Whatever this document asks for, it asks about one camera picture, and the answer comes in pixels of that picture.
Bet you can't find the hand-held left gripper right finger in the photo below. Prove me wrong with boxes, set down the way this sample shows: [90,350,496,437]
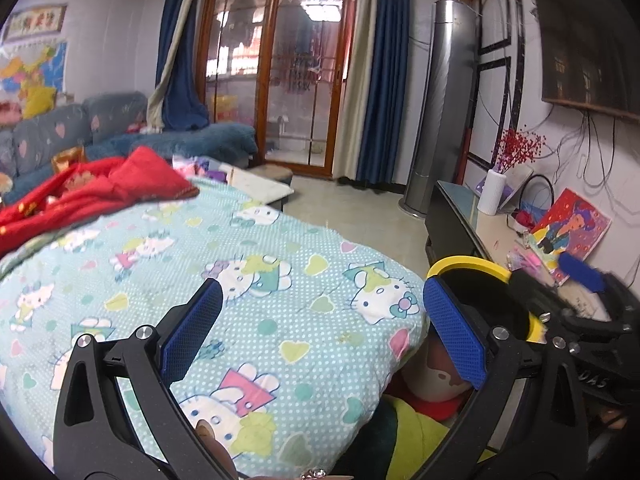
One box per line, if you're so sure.
[415,276,589,480]

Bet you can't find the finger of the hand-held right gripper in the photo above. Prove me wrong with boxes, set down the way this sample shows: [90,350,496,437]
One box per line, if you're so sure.
[556,251,640,313]
[509,269,573,322]

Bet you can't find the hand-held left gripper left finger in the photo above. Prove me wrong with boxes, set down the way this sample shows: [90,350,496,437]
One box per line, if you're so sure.
[52,278,236,480]

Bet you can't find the yellow rimmed black bin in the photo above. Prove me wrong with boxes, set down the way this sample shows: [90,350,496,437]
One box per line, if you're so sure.
[426,255,548,346]

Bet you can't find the person's left hand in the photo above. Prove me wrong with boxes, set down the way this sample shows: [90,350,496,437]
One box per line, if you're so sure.
[195,419,351,480]

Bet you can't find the pink craft sheet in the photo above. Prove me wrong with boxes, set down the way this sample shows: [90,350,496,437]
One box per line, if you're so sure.
[507,250,544,274]

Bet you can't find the colourful figure painting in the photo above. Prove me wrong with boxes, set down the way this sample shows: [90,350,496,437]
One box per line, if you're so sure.
[530,188,612,286]

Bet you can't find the beige red printed cloth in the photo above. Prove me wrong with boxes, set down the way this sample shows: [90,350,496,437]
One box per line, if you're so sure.
[410,335,476,422]

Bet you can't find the cartoon cat printed blanket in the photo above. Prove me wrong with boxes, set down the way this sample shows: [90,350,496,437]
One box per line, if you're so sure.
[0,175,431,480]

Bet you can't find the dark television cabinet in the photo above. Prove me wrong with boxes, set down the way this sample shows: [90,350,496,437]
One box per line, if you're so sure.
[425,180,616,322]

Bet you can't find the white ribbed vase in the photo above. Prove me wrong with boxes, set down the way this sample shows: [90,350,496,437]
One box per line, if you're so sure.
[477,170,508,216]

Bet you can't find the yellow green fleece cloth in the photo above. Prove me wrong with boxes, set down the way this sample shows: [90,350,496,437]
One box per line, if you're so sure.
[340,395,496,480]

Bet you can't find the white topped coffee table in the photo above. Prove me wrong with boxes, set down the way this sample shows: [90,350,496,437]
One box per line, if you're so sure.
[227,165,296,212]

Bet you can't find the red blanket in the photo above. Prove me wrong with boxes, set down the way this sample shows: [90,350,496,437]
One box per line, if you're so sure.
[0,146,200,257]

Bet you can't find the pink purple plastic bags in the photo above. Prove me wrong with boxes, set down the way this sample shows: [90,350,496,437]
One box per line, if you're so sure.
[172,154,231,182]

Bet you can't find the grey padded stool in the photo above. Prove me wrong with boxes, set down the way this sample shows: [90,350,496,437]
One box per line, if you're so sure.
[250,164,294,186]

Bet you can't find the grey tower air conditioner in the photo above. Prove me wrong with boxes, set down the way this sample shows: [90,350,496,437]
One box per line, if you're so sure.
[398,0,478,218]

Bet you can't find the gold box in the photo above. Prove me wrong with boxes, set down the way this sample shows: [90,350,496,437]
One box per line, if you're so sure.
[52,146,89,172]

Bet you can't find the yellow box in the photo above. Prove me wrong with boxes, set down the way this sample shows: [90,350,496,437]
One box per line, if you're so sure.
[215,94,239,124]

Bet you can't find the blue heart patterned sofa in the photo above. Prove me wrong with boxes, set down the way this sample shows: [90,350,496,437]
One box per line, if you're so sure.
[0,91,258,196]

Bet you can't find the blue beige curtain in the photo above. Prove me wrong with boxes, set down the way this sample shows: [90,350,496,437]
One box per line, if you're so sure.
[145,0,213,133]
[332,0,411,188]

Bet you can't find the yellow pillow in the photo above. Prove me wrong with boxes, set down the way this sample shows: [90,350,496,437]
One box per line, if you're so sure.
[22,85,58,120]

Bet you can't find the wooden framed glass door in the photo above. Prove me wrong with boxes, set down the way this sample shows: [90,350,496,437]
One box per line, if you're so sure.
[200,0,358,179]

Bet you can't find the framed calligraphy picture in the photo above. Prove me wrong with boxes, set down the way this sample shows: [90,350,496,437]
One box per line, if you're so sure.
[2,5,68,44]

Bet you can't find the blue basket black handle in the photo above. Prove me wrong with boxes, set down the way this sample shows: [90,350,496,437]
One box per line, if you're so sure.
[510,175,556,234]

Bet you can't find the black wall cables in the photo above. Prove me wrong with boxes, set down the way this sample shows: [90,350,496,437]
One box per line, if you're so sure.
[555,110,631,196]

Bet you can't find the wall television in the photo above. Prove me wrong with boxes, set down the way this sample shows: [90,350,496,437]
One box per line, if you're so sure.
[530,0,640,122]

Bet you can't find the colourful wall map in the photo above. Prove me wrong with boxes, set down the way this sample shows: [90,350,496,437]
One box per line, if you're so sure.
[0,42,68,94]

